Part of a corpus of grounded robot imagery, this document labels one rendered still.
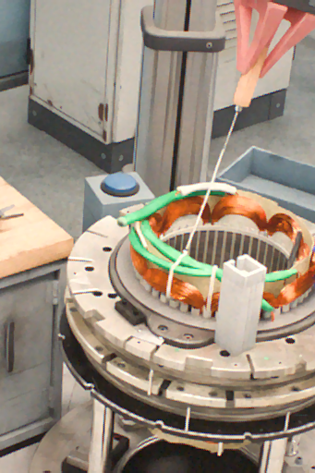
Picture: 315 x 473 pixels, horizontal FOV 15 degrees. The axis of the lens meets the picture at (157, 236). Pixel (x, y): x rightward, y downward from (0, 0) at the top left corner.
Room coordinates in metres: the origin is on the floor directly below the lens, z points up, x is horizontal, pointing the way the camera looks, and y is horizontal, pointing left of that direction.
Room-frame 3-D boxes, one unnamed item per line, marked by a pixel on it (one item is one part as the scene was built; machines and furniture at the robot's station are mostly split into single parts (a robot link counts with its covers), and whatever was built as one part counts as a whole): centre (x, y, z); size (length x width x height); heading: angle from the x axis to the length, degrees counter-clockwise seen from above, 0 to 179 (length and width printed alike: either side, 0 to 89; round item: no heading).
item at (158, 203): (1.07, -0.01, 1.15); 0.15 x 0.04 x 0.02; 129
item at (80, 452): (1.05, 0.05, 0.83); 0.05 x 0.04 x 0.02; 157
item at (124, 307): (0.94, 0.02, 1.10); 0.03 x 0.01 x 0.01; 39
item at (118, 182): (1.31, 0.05, 1.04); 0.04 x 0.04 x 0.01
